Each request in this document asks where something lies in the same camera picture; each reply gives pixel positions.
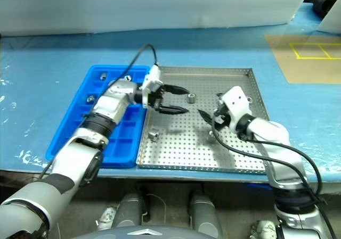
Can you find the large white foam board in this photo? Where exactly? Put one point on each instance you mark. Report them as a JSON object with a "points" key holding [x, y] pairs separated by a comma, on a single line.
{"points": [[133, 4]]}

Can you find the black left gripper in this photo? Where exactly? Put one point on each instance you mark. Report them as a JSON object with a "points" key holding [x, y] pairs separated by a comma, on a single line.
{"points": [[157, 97]]}

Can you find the small metal nut part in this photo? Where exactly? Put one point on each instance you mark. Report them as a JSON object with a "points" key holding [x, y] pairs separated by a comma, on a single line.
{"points": [[153, 135]]}

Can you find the small white foam board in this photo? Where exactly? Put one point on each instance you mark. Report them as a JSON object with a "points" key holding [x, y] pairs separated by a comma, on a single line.
{"points": [[333, 18]]}

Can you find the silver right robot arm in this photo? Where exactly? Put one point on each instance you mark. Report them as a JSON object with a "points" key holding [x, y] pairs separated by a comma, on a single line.
{"points": [[271, 132]]}

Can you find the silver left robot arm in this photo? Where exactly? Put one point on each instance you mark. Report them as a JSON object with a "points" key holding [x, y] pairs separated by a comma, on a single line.
{"points": [[112, 100]]}

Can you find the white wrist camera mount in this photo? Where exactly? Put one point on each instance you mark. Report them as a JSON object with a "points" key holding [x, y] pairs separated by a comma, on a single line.
{"points": [[153, 76], [237, 103]]}

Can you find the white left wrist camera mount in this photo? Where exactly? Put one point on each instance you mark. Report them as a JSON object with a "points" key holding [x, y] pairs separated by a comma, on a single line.
{"points": [[153, 76]]}

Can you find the dark grey rounded cylinder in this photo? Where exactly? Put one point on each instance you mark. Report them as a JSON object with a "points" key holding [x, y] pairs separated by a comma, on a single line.
{"points": [[129, 209], [203, 212]]}

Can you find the grey hull with chevron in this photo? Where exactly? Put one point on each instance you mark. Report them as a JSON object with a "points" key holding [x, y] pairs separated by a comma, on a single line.
{"points": [[144, 233]]}

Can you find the blue plastic compartment tray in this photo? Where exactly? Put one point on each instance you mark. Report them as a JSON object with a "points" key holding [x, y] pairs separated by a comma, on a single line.
{"points": [[125, 143]]}

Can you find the white speckled lump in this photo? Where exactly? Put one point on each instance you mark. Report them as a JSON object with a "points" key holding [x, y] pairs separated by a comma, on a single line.
{"points": [[263, 229], [106, 217]]}

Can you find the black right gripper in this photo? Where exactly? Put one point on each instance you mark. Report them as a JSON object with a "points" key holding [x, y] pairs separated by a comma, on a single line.
{"points": [[221, 111]]}

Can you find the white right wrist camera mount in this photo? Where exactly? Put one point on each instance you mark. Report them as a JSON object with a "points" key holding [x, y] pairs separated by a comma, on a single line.
{"points": [[237, 103]]}

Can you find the metal roller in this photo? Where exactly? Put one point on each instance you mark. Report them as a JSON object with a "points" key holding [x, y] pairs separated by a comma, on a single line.
{"points": [[128, 77], [90, 98], [191, 98], [103, 75], [249, 99], [210, 137]]}

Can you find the brown cardboard sheet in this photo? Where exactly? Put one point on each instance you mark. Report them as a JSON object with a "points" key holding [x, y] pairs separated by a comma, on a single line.
{"points": [[306, 68]]}

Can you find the perforated steel tray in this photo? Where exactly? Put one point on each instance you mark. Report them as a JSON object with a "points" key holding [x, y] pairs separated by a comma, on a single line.
{"points": [[181, 148]]}

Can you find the black bag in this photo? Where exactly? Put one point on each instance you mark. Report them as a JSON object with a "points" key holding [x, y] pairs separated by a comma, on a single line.
{"points": [[319, 7]]}

